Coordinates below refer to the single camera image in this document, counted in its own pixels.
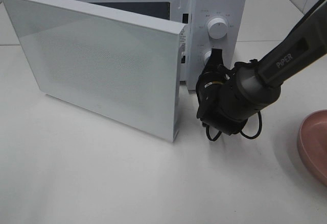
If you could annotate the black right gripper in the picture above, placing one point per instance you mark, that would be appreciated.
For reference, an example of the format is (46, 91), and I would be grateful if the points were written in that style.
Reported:
(208, 87)

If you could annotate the white microwave door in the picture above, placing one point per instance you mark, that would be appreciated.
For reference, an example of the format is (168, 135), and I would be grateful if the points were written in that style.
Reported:
(119, 64)

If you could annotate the pink round plate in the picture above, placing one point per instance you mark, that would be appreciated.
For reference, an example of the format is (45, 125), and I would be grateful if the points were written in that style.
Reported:
(311, 144)

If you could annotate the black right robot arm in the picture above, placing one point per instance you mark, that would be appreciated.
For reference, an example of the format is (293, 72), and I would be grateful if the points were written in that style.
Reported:
(229, 97)

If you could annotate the lower white timer knob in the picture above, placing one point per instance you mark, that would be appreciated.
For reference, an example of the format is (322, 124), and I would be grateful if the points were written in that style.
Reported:
(206, 57)

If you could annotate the upper white power knob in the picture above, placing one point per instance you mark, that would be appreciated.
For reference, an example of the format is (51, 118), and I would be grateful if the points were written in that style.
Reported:
(217, 28)

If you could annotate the white microwave oven body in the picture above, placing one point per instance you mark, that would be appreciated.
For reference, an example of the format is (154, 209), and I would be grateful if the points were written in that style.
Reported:
(192, 15)

